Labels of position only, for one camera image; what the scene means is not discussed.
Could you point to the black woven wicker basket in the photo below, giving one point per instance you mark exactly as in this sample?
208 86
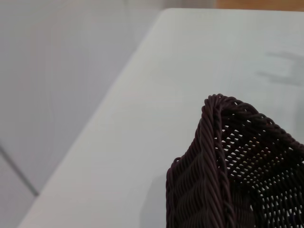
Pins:
240 171

